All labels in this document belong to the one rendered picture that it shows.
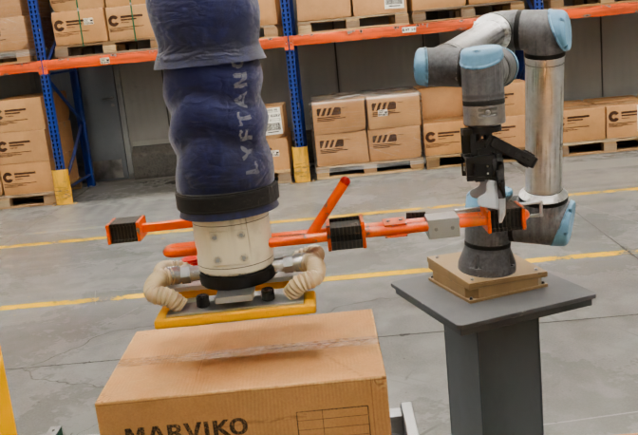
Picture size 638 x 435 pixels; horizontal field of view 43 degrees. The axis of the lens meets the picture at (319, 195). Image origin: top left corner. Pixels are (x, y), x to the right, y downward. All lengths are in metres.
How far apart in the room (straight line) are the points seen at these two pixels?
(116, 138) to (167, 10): 8.93
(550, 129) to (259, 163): 1.07
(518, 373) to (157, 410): 1.42
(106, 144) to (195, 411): 9.00
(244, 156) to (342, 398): 0.54
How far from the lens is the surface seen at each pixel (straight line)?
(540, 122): 2.46
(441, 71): 1.88
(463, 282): 2.62
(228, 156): 1.66
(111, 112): 10.53
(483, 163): 1.77
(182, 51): 1.65
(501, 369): 2.74
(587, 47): 10.67
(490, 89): 1.74
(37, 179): 9.61
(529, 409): 2.86
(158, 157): 10.39
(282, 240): 1.76
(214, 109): 1.64
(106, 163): 10.64
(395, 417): 2.29
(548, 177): 2.53
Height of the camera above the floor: 1.65
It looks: 12 degrees down
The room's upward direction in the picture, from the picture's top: 6 degrees counter-clockwise
